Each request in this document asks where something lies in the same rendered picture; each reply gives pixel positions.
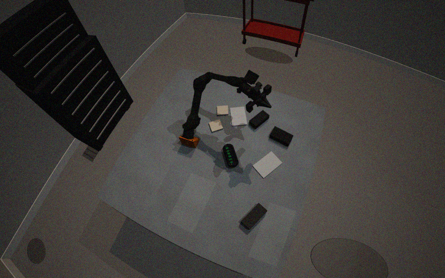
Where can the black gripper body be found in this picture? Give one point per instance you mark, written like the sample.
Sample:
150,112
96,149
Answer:
249,106

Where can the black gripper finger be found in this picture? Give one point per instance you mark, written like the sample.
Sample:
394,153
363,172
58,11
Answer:
260,102
265,99

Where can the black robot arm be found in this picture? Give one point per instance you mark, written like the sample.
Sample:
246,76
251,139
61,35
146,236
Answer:
199,85

